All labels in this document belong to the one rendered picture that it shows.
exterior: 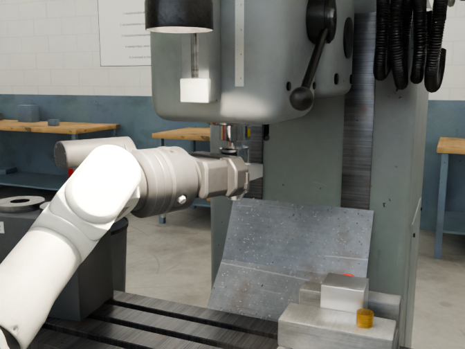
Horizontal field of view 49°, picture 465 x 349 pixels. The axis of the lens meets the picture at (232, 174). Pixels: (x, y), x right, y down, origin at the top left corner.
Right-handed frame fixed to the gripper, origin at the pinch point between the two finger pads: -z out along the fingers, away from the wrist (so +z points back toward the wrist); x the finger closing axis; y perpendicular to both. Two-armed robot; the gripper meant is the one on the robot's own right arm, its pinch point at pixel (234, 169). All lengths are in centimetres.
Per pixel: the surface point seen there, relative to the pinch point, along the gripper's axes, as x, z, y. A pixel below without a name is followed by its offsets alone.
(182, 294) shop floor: 192, -140, 121
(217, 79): -5.8, 8.9, -13.3
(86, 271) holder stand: 26.7, 11.4, 20.8
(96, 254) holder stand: 28.6, 8.2, 18.7
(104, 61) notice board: 479, -254, -40
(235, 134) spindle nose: -1.8, 1.7, -5.6
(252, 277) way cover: 17.9, -23.0, 28.4
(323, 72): -6.0, -13.3, -14.8
